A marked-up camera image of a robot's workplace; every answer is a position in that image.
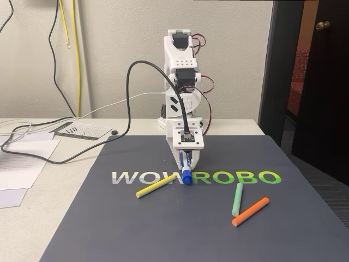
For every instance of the blue Expo marker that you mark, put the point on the blue Expo marker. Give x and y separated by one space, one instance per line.
186 177

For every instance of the yellow chalk stick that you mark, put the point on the yellow chalk stick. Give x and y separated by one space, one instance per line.
155 186

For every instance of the small black round cap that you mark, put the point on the small black round cap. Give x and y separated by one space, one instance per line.
114 132

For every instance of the green chalk stick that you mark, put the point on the green chalk stick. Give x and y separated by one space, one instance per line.
237 199

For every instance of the grey WOWROBO mat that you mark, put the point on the grey WOWROBO mat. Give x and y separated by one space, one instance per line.
163 232

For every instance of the orange chalk stick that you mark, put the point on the orange chalk stick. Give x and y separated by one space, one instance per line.
251 211

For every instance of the ruled sheet with black edge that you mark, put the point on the ruled sheet with black edge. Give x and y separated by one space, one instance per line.
90 130

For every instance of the red patterned fabric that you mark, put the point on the red patterned fabric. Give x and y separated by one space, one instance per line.
297 82

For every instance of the dark door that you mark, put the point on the dark door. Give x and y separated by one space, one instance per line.
324 95

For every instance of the large white paper sheet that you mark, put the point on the large white paper sheet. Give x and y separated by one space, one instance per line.
24 172

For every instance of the small white paper sheet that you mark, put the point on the small white paper sheet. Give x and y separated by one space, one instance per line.
11 197

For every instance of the brass door knob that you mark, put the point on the brass door knob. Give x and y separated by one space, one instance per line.
323 25

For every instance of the camera board on white mount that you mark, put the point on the camera board on white mount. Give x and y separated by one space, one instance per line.
188 137

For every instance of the dark door frame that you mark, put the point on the dark door frame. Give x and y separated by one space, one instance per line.
272 68

